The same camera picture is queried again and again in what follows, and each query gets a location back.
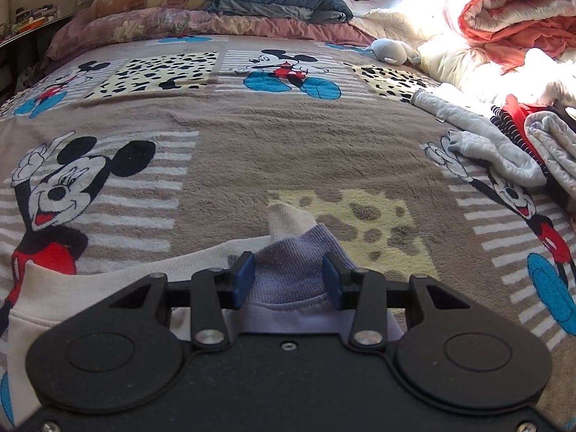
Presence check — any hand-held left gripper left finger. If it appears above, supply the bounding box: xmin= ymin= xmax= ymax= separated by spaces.
xmin=109 ymin=251 xmax=256 ymax=352

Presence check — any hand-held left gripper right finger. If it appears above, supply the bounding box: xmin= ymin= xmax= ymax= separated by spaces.
xmin=322 ymin=252 xmax=469 ymax=352

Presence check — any cream and purple sweatshirt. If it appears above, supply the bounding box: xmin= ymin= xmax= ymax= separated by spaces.
xmin=2 ymin=202 xmax=406 ymax=419

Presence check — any cartoon mouse printed blanket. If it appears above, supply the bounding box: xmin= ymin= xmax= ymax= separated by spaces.
xmin=0 ymin=33 xmax=576 ymax=432

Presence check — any pale quilted garment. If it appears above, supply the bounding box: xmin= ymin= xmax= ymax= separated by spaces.
xmin=411 ymin=89 xmax=549 ymax=188

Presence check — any pale plush toy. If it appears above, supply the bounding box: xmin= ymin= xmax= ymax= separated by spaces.
xmin=370 ymin=37 xmax=422 ymax=64

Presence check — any dark striped garment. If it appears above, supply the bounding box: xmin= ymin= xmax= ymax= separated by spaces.
xmin=490 ymin=94 xmax=576 ymax=176

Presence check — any white duvet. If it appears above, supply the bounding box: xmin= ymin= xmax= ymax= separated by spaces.
xmin=348 ymin=0 xmax=576 ymax=104

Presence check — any grey folded garment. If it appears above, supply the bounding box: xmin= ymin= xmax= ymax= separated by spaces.
xmin=524 ymin=112 xmax=576 ymax=199

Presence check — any pink floral quilt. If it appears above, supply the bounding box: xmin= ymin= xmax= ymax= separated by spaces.
xmin=45 ymin=9 xmax=374 ymax=61

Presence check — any blue folded duvet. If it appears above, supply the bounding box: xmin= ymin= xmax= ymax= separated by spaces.
xmin=211 ymin=0 xmax=354 ymax=24

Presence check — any coral duvet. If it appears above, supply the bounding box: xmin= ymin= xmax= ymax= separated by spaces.
xmin=443 ymin=0 xmax=576 ymax=75

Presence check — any dark cluttered desk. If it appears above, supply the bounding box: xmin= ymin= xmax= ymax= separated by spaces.
xmin=0 ymin=4 xmax=73 ymax=100

